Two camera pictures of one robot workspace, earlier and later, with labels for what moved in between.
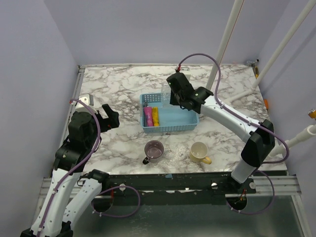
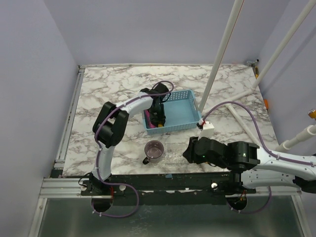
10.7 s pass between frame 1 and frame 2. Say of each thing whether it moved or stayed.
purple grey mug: stayed
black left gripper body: moved
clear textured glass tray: stayed
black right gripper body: moved
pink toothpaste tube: stayed
